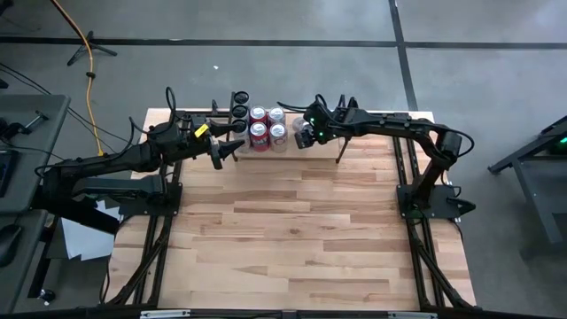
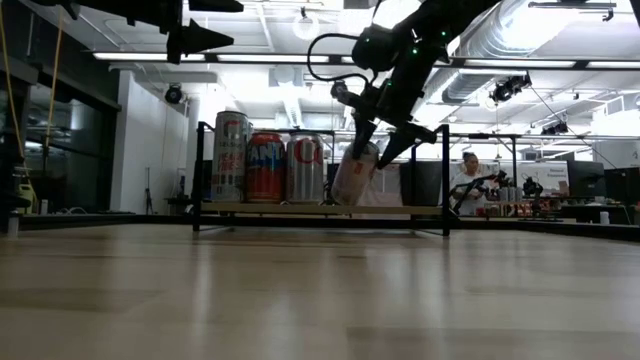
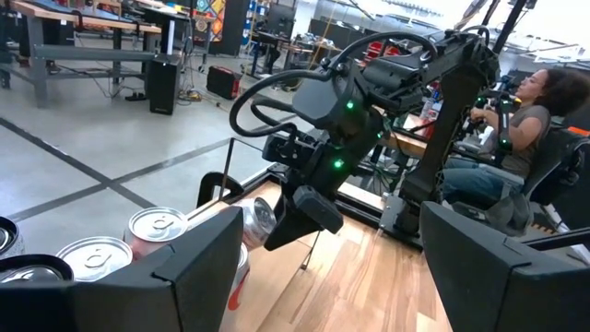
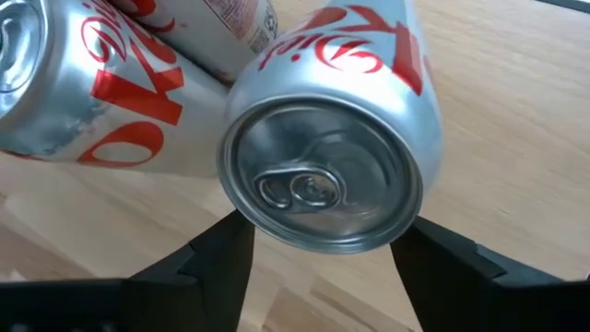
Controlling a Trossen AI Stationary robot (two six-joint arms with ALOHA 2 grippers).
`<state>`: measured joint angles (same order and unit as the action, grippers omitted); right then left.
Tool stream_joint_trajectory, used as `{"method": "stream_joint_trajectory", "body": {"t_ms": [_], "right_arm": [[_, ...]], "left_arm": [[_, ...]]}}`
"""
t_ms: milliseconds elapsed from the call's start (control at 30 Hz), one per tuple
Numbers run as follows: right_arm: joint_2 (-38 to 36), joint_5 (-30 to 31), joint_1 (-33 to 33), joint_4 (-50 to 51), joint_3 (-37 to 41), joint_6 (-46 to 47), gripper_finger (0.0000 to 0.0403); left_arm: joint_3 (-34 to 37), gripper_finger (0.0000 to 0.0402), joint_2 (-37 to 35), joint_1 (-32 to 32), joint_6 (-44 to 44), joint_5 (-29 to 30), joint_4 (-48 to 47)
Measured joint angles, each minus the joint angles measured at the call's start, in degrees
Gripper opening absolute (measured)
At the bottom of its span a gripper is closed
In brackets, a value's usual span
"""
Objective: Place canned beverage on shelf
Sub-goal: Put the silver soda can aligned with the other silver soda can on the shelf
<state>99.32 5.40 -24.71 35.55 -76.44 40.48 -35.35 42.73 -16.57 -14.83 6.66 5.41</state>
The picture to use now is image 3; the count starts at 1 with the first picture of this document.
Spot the red and black case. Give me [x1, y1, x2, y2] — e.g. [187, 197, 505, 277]
[205, 65, 242, 101]

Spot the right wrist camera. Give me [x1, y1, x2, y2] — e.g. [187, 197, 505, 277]
[262, 131, 324, 172]

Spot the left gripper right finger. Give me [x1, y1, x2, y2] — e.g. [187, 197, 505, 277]
[419, 200, 590, 332]

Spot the colourful wall poster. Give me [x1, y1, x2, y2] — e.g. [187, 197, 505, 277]
[193, 0, 228, 43]

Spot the black office chair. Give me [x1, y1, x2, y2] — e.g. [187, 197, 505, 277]
[483, 126, 590, 239]

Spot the wooden top workbench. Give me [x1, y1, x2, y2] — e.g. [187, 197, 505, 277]
[0, 0, 163, 110]

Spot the silver Diet Coke can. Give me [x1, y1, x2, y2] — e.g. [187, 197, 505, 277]
[226, 243, 253, 313]
[230, 196, 278, 253]

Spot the person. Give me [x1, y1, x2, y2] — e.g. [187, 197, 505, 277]
[440, 67, 590, 207]

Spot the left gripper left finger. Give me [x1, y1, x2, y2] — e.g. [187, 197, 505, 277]
[0, 205, 245, 332]

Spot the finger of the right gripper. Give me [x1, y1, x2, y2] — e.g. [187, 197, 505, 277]
[264, 193, 325, 253]

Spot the black table clamp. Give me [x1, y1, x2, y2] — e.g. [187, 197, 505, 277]
[196, 171, 245, 208]

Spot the black computer tower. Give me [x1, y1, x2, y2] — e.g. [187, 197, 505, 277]
[146, 54, 182, 116]

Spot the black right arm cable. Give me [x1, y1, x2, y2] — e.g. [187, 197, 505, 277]
[229, 30, 439, 138]

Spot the red cola can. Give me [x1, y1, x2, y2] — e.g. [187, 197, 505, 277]
[54, 235, 135, 283]

